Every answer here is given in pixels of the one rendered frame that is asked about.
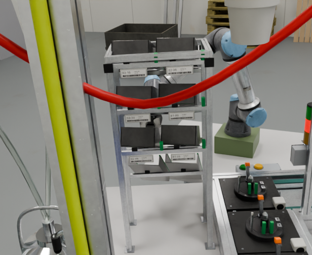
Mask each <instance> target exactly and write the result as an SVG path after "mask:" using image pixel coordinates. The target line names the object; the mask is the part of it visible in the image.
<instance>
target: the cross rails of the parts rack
mask: <svg viewBox="0 0 312 255"><path fill-rule="evenodd" d="M201 64H205V61H204V60H201V59H192V60H176V61H171V62H170V61H158V63H154V62H139V63H130V64H123V63H122V64H113V69H130V68H147V67H165V66H183V65H201ZM193 72H194V73H199V72H202V71H201V68H193ZM163 74H167V73H166V70H149V71H147V75H163ZM202 110H207V106H206V105H205V107H202V105H191V106H178V107H174V108H172V107H161V109H157V108H149V109H138V108H135V109H134V110H128V109H117V110H116V113H117V115H122V114H123V116H125V115H129V114H149V113H150V114H151V115H160V114H169V112H187V111H194V112H195V113H198V112H202ZM137 149H138V151H132V148H127V150H124V151H121V155H122V156H128V155H149V154H169V153H189V152H207V146H206V148H205V149H203V148H202V144H199V145H196V146H182V147H181V145H179V149H174V146H163V149H164V150H163V151H160V147H156V148H140V147H139V148H137Z"/></svg>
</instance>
